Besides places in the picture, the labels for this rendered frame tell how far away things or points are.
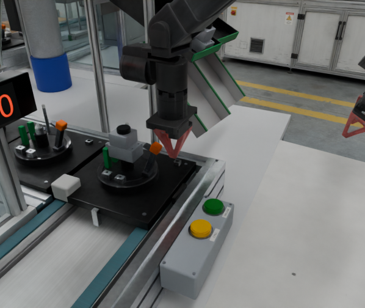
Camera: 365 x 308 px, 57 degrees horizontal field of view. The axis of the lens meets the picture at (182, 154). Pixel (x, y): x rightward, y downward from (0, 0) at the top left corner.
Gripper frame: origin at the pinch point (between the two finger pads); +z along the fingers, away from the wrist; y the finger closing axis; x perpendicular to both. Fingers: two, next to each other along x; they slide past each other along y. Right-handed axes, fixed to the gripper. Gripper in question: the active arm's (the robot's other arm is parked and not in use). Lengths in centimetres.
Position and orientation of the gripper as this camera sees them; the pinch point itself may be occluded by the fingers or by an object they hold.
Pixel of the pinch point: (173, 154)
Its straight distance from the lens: 70.4
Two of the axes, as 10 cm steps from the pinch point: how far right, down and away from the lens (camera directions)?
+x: 9.1, 2.2, -3.6
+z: 0.0, 8.5, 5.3
